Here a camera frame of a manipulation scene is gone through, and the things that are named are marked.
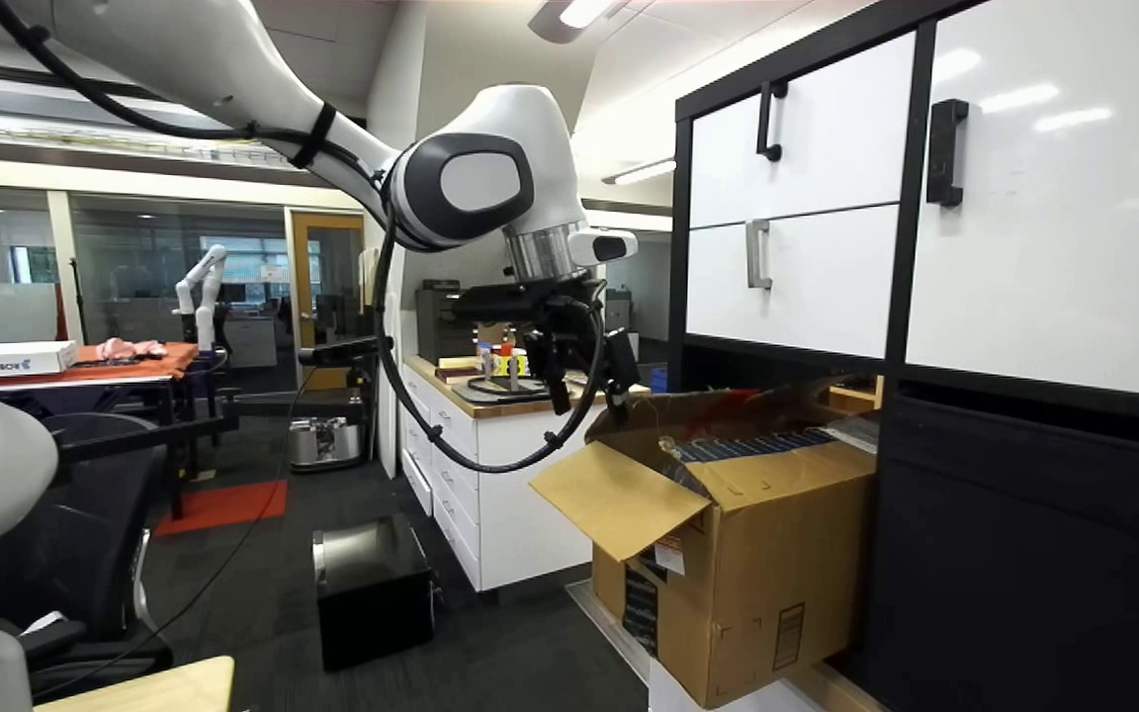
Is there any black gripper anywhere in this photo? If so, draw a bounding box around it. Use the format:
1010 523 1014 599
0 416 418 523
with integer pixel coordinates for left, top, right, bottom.
530 277 641 397

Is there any brown cardboard box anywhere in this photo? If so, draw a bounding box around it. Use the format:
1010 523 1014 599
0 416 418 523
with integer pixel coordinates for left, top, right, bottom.
526 376 885 712

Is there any white counter cabinet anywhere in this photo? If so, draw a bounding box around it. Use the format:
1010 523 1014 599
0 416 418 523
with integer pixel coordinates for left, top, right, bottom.
377 352 603 599

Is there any white box label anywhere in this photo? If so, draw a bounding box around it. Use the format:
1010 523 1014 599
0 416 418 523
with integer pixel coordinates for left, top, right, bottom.
650 537 692 581

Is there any black box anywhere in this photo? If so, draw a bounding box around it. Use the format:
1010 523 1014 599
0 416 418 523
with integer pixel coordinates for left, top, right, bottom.
307 516 442 678

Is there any large white cabinet door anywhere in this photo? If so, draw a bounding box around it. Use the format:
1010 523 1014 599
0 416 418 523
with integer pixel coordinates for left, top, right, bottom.
903 0 1139 409

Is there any black cabinet door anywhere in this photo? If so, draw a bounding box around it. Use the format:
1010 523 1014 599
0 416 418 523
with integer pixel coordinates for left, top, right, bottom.
841 376 1139 712

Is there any flat white box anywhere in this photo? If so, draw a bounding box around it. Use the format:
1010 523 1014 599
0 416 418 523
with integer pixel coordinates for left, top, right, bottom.
0 335 82 383

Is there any colourful toy stack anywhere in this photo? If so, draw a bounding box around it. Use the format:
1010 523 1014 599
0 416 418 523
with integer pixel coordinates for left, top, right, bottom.
466 321 533 391

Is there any round grey plate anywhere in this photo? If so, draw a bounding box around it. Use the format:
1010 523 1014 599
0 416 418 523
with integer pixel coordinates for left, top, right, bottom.
447 372 557 409

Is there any black machine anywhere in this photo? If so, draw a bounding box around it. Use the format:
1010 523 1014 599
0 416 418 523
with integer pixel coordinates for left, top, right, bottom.
410 277 537 364

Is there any stack of black slats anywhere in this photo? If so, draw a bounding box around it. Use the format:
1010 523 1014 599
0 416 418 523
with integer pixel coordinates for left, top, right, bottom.
657 418 855 468

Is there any wooden door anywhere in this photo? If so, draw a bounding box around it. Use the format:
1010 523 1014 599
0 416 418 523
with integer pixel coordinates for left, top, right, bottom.
280 205 371 397

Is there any ceiling light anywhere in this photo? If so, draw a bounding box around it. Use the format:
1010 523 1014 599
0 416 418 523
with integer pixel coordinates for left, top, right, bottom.
526 0 645 47

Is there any red floor mat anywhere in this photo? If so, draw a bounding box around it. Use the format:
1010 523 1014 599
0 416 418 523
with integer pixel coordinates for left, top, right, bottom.
149 475 294 544

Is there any table with red cloth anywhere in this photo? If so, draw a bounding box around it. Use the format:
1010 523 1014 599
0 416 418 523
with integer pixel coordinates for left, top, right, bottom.
0 335 234 523

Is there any black office chair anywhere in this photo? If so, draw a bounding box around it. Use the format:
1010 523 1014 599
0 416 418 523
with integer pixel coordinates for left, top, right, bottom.
0 404 184 690

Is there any light wooden table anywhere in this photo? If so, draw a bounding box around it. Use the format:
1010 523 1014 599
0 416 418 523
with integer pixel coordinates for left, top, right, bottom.
33 654 242 712

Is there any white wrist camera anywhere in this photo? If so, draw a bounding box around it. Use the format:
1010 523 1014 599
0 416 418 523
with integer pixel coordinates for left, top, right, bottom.
565 223 641 271

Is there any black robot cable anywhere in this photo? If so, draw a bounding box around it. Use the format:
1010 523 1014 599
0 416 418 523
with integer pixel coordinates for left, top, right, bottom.
369 213 616 478

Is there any grey drawer handle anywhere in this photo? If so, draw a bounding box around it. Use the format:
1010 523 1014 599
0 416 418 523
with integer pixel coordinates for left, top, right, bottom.
743 213 781 298

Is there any white drawer with grey handle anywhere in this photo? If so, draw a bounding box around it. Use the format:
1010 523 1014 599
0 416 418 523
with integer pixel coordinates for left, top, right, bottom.
679 203 903 364

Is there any small black drawer handle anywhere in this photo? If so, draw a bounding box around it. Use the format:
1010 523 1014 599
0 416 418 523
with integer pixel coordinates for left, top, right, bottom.
750 81 793 167

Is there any white drawer with black handle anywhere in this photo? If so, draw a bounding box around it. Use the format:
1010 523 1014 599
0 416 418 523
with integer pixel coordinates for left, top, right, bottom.
685 27 920 229

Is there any black white wall cabinet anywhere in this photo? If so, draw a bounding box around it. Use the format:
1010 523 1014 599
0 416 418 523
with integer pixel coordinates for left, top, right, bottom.
666 0 1139 712

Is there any wide black door handle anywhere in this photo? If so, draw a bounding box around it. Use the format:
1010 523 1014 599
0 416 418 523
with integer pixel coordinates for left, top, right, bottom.
927 97 975 210

